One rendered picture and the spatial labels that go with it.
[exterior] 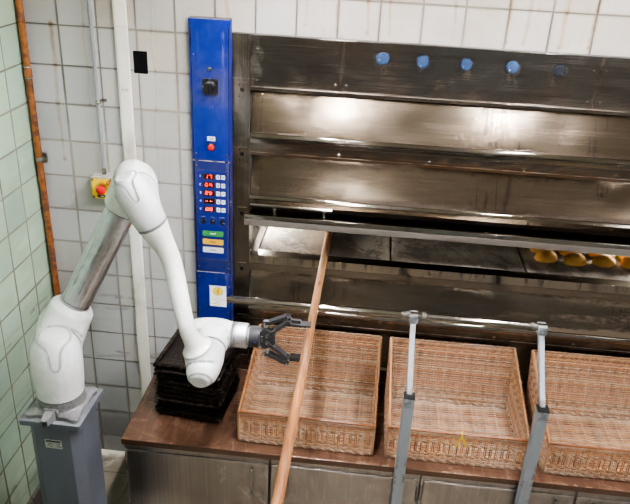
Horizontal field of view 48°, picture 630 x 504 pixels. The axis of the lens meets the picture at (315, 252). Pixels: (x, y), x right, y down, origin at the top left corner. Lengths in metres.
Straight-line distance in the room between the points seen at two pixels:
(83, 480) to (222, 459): 0.61
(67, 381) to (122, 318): 1.01
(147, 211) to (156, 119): 0.80
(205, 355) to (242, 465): 0.79
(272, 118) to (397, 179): 0.56
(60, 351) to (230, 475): 1.00
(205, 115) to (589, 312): 1.81
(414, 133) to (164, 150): 1.01
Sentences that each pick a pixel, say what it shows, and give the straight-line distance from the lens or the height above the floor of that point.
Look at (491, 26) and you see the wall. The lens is 2.75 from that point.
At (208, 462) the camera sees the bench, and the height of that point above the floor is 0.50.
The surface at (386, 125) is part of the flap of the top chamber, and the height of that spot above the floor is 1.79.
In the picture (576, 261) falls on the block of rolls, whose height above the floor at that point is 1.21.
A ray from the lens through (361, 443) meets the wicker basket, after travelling 2.98.
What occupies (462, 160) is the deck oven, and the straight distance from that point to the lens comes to 2.86.
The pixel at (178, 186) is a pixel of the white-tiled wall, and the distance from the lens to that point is 3.00.
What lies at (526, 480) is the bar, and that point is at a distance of 2.91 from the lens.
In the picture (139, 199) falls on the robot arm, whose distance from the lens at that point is 2.19.
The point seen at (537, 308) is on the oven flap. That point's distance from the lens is 3.19.
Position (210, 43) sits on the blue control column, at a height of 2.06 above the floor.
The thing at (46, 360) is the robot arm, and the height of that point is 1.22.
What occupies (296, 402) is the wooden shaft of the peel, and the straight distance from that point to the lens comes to 2.16.
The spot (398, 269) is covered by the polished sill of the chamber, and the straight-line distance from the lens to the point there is 3.03.
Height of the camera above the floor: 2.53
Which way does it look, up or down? 26 degrees down
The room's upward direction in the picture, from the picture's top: 3 degrees clockwise
